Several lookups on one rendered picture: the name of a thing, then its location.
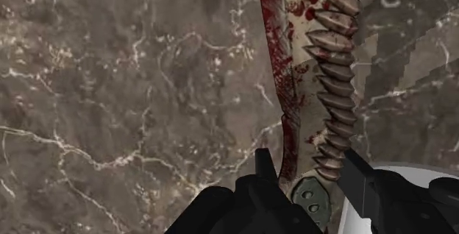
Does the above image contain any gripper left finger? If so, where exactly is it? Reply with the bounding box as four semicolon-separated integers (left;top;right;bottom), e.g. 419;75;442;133
165;148;324;234

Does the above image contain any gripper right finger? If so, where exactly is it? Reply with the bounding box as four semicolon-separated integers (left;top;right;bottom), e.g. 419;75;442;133
338;149;459;234

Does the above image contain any white plate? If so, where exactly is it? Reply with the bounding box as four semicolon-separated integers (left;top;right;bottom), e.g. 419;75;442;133
337;160;459;234

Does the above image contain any blood-stained serrated knife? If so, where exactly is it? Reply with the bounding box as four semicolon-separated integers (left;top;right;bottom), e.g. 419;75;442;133
256;0;371;233

